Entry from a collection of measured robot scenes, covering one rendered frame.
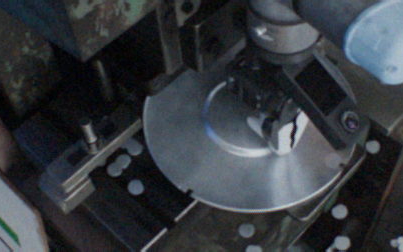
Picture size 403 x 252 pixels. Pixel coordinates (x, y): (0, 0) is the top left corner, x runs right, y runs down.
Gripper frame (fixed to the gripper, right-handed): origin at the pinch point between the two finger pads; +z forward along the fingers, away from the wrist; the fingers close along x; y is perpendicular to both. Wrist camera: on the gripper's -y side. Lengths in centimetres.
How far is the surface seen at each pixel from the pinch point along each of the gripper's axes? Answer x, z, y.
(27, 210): 26.3, 22.5, 33.0
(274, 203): 6.5, 1.5, -3.2
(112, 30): 15.3, -27.2, 9.2
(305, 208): 4.4, 1.8, -6.5
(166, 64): 6.3, -11.3, 14.0
